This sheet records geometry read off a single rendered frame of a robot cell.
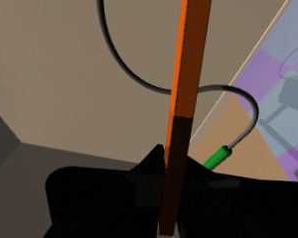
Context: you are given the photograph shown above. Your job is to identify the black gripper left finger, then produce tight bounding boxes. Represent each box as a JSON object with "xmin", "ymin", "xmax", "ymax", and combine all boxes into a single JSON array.
[{"xmin": 45, "ymin": 144, "xmax": 165, "ymax": 238}]

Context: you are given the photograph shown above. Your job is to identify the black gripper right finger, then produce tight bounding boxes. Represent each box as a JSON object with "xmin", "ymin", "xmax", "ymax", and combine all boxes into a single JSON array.
[{"xmin": 177, "ymin": 156, "xmax": 298, "ymax": 238}]

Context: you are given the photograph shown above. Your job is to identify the orange handle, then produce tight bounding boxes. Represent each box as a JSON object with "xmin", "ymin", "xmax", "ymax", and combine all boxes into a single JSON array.
[{"xmin": 158, "ymin": 0, "xmax": 212, "ymax": 237}]

